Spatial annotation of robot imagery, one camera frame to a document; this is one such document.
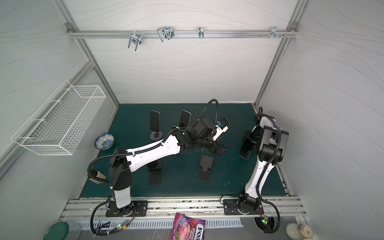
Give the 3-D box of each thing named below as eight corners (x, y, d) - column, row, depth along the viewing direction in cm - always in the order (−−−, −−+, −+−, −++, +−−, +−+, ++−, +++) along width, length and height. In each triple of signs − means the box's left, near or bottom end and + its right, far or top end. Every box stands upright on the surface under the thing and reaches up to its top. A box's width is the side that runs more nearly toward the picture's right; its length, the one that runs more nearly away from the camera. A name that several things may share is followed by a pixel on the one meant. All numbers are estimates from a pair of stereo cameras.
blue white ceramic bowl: (93, 150, 94) (90, 147, 92) (100, 136, 102) (98, 133, 99) (110, 150, 94) (108, 147, 92) (116, 136, 102) (114, 133, 99)
